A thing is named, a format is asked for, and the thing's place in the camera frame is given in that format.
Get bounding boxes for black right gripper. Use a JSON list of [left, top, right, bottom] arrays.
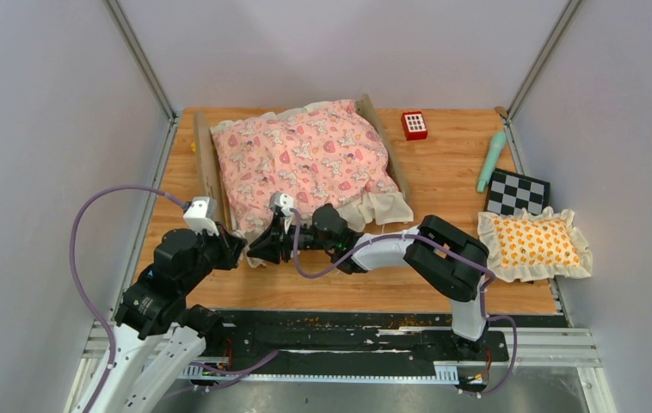
[[248, 213, 335, 263]]

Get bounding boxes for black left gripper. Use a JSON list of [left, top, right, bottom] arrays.
[[181, 219, 249, 292]]

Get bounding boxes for wooden striped pet bed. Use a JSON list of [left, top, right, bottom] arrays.
[[194, 94, 413, 241]]

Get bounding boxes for pink unicorn drawstring bag blanket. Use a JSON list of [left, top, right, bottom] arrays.
[[210, 99, 415, 269]]

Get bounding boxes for orange duck print pillow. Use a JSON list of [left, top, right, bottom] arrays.
[[477, 206, 594, 282]]

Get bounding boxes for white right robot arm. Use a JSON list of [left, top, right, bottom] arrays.
[[247, 204, 490, 360]]

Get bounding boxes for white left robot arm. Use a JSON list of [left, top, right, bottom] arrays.
[[73, 225, 247, 412]]

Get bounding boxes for red white grid block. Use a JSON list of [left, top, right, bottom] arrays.
[[401, 111, 428, 141]]

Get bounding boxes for black and silver chessboard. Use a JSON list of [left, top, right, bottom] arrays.
[[484, 169, 551, 216]]

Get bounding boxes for mint green massager wand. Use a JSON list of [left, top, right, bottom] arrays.
[[477, 131, 507, 193]]

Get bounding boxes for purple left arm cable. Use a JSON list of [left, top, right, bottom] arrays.
[[69, 185, 281, 413]]

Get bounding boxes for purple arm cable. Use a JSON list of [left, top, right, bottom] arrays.
[[69, 185, 281, 413], [290, 207, 520, 398]]

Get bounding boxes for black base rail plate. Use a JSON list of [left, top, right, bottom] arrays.
[[166, 309, 509, 380]]

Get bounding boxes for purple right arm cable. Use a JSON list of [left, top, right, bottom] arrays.
[[290, 207, 520, 398]]

